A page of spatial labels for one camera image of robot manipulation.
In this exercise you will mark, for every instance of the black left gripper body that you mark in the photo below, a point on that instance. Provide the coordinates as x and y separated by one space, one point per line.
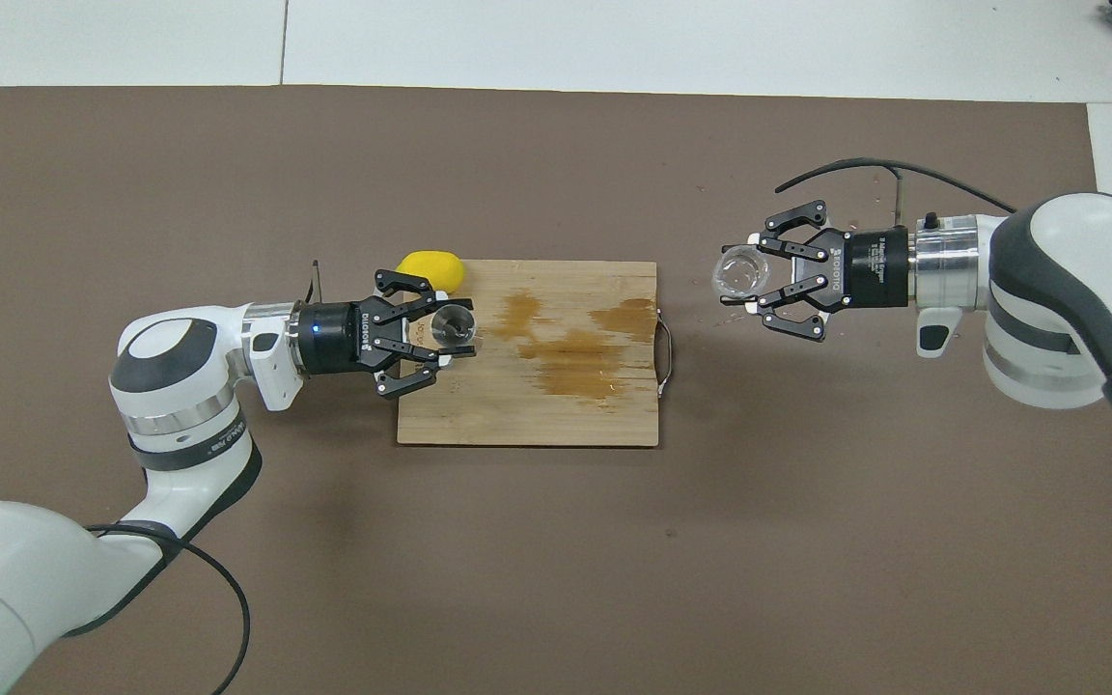
334 338

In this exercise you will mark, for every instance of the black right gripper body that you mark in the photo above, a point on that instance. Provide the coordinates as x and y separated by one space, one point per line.
875 268

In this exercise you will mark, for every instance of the steel jigger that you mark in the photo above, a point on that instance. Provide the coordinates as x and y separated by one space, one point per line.
453 328

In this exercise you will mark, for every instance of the clear glass cup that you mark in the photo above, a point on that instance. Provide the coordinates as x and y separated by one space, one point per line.
739 272

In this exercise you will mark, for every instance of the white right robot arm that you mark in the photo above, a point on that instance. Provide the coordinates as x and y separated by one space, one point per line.
1087 227

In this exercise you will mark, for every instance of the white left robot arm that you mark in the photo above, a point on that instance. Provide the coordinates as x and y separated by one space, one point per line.
184 473

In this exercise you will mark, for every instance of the yellow lemon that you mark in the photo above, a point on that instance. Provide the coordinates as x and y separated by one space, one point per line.
440 265

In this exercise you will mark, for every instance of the wooden cutting board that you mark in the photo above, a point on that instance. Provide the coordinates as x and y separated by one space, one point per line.
517 415

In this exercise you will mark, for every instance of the brown table mat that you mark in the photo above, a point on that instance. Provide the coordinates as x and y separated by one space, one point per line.
228 174

